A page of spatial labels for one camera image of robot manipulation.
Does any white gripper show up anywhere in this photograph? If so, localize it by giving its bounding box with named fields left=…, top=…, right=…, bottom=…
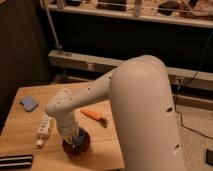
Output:
left=57, top=115, right=80, bottom=145

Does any blue ceramic cup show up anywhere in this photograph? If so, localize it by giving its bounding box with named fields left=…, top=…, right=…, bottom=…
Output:
left=73, top=135, right=85, bottom=146

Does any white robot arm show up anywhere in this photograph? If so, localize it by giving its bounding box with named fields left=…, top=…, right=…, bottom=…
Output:
left=45, top=55, right=186, bottom=171

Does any red ceramic bowl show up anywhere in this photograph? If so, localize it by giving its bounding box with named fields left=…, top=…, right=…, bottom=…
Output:
left=63, top=128, right=90, bottom=156

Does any white tube bottle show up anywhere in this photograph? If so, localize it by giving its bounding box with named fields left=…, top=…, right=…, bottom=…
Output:
left=36, top=113, right=54, bottom=148

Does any orange toy carrot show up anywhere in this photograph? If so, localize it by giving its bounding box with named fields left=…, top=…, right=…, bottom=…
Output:
left=80, top=109, right=108, bottom=128

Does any wooden table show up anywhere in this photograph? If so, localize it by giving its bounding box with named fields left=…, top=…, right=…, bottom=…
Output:
left=0, top=83, right=124, bottom=171

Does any blue sponge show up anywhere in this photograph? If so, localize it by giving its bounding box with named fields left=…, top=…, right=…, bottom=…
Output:
left=20, top=96, right=38, bottom=112

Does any black white striped cloth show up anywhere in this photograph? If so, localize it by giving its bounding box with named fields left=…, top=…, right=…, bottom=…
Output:
left=0, top=155, right=34, bottom=170

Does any metal rod stand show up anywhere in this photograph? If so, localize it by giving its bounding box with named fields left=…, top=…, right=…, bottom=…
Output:
left=42, top=0, right=72, bottom=56

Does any black box on floor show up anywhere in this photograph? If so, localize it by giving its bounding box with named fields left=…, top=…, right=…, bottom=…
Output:
left=206, top=149, right=213, bottom=166

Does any metal shelf rail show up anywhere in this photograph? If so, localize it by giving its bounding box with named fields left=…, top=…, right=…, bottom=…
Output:
left=39, top=0, right=213, bottom=29

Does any black cable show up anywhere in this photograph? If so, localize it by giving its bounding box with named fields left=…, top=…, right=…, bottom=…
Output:
left=173, top=26, right=213, bottom=141

